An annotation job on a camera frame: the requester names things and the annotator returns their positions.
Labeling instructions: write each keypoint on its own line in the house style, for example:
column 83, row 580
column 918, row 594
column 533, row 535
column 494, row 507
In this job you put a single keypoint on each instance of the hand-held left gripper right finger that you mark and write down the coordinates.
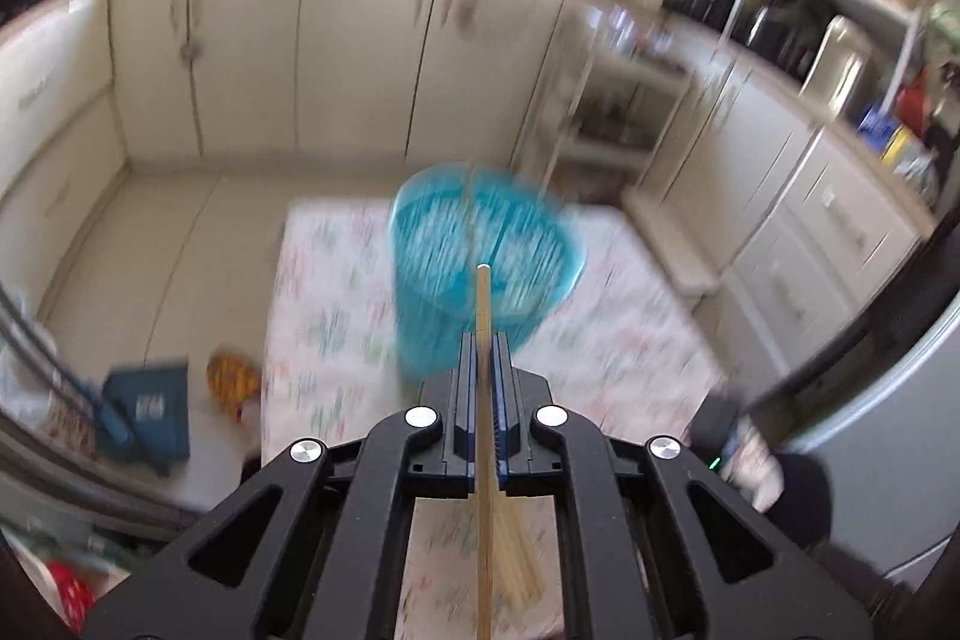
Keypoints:
column 501, row 411

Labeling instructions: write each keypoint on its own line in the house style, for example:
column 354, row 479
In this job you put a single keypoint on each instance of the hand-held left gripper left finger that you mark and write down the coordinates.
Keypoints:
column 469, row 411

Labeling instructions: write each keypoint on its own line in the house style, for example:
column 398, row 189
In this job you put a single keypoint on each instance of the wooden chopstick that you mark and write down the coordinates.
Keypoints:
column 484, row 310

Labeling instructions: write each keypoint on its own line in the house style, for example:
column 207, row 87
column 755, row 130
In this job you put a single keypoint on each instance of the bundle of wooden chopsticks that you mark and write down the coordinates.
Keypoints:
column 516, row 565

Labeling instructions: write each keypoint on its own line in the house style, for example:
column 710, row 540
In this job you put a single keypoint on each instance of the blue plastic basket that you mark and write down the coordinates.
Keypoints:
column 435, row 250

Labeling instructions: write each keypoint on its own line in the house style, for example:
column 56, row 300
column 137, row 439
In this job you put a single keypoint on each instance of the floral tablecloth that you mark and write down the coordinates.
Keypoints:
column 337, row 325

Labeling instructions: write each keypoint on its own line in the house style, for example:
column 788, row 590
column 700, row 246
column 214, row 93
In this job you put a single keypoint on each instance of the white appliance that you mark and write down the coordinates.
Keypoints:
column 870, row 385

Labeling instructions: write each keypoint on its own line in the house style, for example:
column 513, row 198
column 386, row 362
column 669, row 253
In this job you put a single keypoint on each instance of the cream kitchen cabinet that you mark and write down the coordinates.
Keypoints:
column 52, row 115
column 337, row 55
column 787, row 212

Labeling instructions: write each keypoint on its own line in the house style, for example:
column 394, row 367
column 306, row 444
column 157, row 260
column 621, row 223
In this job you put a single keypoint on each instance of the orange slipper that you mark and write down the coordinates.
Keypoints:
column 232, row 381

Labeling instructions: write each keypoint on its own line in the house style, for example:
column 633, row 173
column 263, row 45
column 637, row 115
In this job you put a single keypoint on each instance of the blue dustpan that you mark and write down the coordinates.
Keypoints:
column 150, row 411

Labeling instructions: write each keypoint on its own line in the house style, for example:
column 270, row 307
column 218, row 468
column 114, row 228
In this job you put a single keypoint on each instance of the silver metal appliance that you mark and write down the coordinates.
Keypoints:
column 836, row 63

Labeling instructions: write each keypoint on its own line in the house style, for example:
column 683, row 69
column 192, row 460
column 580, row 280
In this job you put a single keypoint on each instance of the chrome metal tube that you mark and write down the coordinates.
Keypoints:
column 34, row 340

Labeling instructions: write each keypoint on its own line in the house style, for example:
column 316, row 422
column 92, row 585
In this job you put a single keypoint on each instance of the red plastic bag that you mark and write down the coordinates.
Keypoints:
column 67, row 595

